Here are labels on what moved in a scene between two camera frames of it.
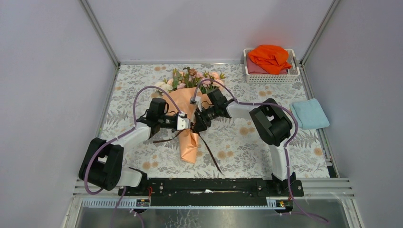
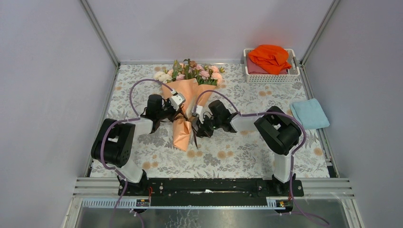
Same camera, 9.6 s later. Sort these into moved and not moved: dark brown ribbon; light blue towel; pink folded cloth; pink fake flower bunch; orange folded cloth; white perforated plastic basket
Moved: dark brown ribbon; pink fake flower bunch
Not moved: orange folded cloth; light blue towel; white perforated plastic basket; pink folded cloth
